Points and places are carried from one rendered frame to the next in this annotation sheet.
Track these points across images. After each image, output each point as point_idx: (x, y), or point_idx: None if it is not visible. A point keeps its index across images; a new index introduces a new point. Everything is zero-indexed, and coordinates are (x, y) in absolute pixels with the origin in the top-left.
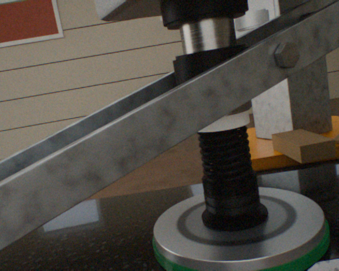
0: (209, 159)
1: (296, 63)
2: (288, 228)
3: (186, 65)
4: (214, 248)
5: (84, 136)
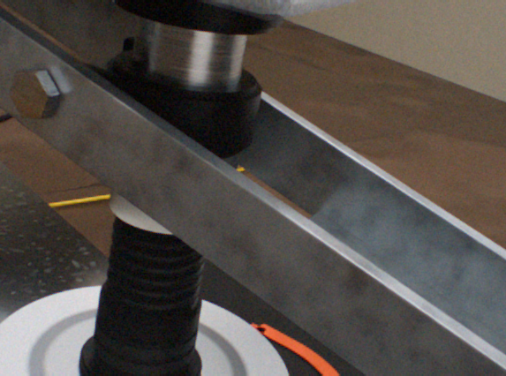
0: (203, 267)
1: None
2: None
3: (259, 105)
4: (253, 366)
5: (470, 230)
